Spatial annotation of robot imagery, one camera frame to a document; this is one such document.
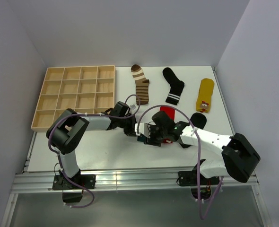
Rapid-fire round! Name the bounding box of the brown striped sock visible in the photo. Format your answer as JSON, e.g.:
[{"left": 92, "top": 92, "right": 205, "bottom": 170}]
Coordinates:
[{"left": 131, "top": 64, "right": 149, "bottom": 105}]

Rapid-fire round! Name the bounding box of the plain black sock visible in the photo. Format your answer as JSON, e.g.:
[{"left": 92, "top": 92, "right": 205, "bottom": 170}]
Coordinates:
[{"left": 177, "top": 112, "right": 208, "bottom": 149}]

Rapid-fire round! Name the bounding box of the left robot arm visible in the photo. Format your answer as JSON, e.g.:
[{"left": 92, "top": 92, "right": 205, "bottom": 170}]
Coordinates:
[{"left": 46, "top": 102, "right": 136, "bottom": 189}]

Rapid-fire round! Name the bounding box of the black sock with white stripes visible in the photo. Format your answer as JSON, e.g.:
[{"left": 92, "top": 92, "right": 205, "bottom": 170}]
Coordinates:
[{"left": 162, "top": 67, "right": 184, "bottom": 105}]

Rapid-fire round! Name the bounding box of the aluminium mounting rail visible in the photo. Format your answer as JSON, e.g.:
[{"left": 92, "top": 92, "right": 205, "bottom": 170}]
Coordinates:
[{"left": 10, "top": 163, "right": 260, "bottom": 193}]

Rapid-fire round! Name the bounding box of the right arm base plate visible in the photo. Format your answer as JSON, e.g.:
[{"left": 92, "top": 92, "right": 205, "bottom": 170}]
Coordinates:
[{"left": 176, "top": 170, "right": 220, "bottom": 187}]

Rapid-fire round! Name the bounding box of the red sock with white bear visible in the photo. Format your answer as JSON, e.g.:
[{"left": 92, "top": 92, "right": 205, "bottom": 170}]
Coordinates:
[{"left": 160, "top": 106, "right": 175, "bottom": 144}]

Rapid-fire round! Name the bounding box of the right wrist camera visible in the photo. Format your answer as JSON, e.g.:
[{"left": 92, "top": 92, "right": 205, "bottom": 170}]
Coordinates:
[{"left": 134, "top": 123, "right": 151, "bottom": 138}]

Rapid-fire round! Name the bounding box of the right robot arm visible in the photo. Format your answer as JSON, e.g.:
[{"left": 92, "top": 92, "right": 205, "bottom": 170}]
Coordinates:
[{"left": 148, "top": 111, "right": 261, "bottom": 184}]

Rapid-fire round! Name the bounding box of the dark teal sock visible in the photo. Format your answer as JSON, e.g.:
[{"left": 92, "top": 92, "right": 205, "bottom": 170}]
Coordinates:
[{"left": 137, "top": 135, "right": 147, "bottom": 144}]

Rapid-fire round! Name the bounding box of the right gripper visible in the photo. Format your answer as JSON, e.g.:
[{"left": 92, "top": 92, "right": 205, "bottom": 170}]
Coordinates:
[{"left": 144, "top": 123, "right": 167, "bottom": 147}]

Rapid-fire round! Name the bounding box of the yellow sock with cartoon face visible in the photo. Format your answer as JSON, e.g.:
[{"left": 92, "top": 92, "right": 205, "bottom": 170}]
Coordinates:
[{"left": 196, "top": 78, "right": 214, "bottom": 113}]

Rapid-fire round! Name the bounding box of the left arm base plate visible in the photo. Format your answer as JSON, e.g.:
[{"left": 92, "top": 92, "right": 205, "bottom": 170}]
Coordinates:
[{"left": 52, "top": 174, "right": 96, "bottom": 191}]

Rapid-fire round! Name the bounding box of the wooden compartment tray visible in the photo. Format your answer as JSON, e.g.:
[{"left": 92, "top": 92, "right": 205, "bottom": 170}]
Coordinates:
[{"left": 31, "top": 65, "right": 115, "bottom": 132}]

